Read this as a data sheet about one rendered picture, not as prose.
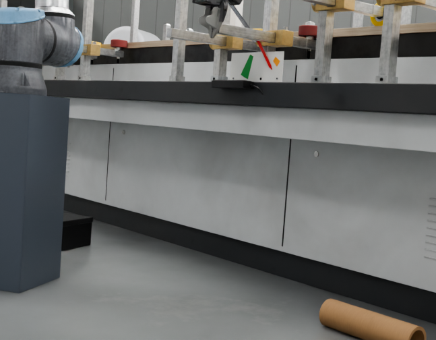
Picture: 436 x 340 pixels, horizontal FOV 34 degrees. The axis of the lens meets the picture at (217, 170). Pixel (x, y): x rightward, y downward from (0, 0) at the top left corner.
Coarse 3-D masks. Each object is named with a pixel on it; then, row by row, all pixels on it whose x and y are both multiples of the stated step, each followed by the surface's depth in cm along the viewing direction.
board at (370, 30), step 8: (400, 24) 224; (408, 24) 222; (416, 24) 219; (424, 24) 217; (432, 24) 215; (296, 32) 259; (336, 32) 244; (344, 32) 241; (352, 32) 239; (360, 32) 236; (368, 32) 234; (376, 32) 231; (400, 32) 224; (408, 32) 222; (416, 32) 220; (160, 40) 324; (168, 40) 319; (104, 48) 362; (112, 48) 357; (128, 48) 345
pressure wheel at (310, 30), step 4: (300, 28) 246; (304, 28) 245; (308, 28) 244; (312, 28) 244; (316, 28) 244; (300, 32) 246; (304, 32) 245; (308, 32) 244; (312, 32) 244; (316, 32) 244; (304, 36) 250; (308, 36) 247; (312, 36) 247; (316, 36) 249; (308, 52) 248; (308, 56) 248
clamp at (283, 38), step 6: (270, 30) 238; (276, 30) 235; (282, 30) 233; (288, 30) 235; (276, 36) 235; (282, 36) 233; (288, 36) 235; (264, 42) 240; (270, 42) 237; (276, 42) 235; (282, 42) 233; (288, 42) 235
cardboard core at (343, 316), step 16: (336, 304) 202; (320, 320) 205; (336, 320) 199; (352, 320) 195; (368, 320) 192; (384, 320) 189; (400, 320) 188; (368, 336) 191; (384, 336) 187; (400, 336) 183; (416, 336) 187
